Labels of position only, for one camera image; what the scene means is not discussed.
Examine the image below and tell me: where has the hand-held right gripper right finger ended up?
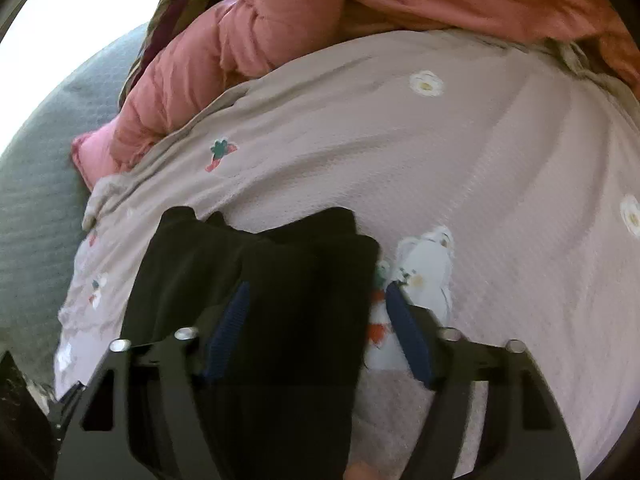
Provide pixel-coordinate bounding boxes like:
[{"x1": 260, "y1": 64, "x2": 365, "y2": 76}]
[{"x1": 384, "y1": 282, "x2": 583, "y2": 480}]

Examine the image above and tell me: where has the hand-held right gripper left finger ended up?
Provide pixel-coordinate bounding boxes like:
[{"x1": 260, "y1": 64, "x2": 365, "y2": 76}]
[{"x1": 54, "y1": 280, "x2": 251, "y2": 480}]

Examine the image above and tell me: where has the black garment with orange trim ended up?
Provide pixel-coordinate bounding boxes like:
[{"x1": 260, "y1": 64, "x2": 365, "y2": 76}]
[{"x1": 120, "y1": 205, "x2": 381, "y2": 480}]

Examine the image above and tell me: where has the strawberry print bed sheet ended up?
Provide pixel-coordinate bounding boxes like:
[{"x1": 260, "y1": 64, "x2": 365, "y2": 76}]
[{"x1": 52, "y1": 27, "x2": 640, "y2": 480}]

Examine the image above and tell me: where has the grey padded headboard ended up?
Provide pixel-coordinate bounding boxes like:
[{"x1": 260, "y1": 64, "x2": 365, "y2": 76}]
[{"x1": 0, "y1": 22, "x2": 151, "y2": 391}]

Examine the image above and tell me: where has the pink quilt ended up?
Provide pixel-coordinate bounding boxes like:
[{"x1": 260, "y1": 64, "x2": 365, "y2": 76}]
[{"x1": 71, "y1": 0, "x2": 640, "y2": 191}]

